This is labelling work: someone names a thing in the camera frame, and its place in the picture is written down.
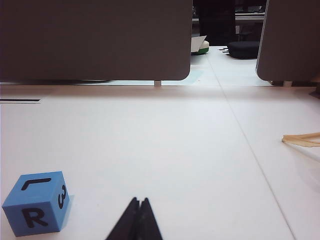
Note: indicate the wide grey desk divider panel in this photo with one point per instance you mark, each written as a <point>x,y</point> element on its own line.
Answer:
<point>95,37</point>

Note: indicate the black round cushion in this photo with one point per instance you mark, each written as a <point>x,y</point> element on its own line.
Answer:
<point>243,50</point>

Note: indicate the narrow grey desk divider panel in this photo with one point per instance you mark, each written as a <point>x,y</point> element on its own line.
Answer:
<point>290,37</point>

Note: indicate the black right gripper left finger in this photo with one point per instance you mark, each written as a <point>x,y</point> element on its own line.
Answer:
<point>127,225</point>

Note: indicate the black white checkerboard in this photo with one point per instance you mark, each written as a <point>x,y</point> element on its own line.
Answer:
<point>223,50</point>

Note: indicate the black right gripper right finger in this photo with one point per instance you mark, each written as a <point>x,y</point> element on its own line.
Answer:
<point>148,225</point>

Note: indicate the brown divider foot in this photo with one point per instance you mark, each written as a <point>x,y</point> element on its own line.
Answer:
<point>316,90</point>

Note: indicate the green and white object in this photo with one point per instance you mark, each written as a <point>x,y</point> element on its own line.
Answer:
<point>198,47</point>

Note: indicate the blue letter block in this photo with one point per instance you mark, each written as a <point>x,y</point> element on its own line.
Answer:
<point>32,207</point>

